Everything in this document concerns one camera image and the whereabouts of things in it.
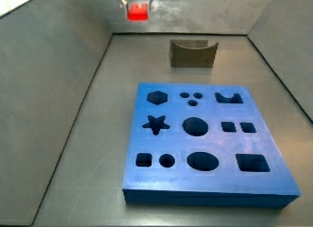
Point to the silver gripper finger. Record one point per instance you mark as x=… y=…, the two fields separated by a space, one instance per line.
x=148 y=5
x=124 y=2

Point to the red square-circle object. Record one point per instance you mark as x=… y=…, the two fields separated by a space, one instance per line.
x=137 y=12

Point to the black curved fixture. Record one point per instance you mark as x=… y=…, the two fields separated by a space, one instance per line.
x=191 y=53

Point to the blue foam shape board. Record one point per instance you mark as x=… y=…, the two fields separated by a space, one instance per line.
x=200 y=150

